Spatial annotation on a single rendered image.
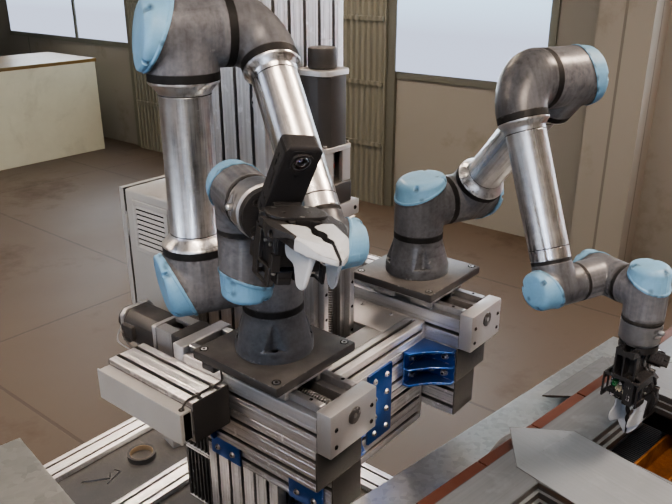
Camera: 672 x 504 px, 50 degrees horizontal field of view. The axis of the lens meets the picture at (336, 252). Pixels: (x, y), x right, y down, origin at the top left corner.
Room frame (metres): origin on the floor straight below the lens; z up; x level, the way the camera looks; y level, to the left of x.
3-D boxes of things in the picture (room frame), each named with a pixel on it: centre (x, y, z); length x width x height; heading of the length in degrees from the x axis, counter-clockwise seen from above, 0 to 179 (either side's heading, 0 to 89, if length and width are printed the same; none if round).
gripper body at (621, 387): (1.21, -0.56, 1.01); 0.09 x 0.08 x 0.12; 132
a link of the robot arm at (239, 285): (0.95, 0.11, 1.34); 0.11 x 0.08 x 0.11; 115
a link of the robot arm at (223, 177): (0.95, 0.13, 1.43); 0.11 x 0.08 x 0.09; 25
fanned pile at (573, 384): (1.65, -0.70, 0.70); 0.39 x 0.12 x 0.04; 132
